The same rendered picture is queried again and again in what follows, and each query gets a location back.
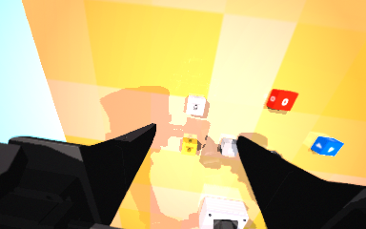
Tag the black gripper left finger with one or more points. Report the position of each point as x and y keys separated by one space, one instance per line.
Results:
x=106 y=170

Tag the blue block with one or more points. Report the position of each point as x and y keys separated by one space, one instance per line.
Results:
x=327 y=146

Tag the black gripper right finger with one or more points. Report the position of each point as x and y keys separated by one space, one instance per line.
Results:
x=289 y=197

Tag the red block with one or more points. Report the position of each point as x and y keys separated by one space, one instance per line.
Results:
x=281 y=99

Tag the yellow digit block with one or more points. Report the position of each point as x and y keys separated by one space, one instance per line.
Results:
x=189 y=146

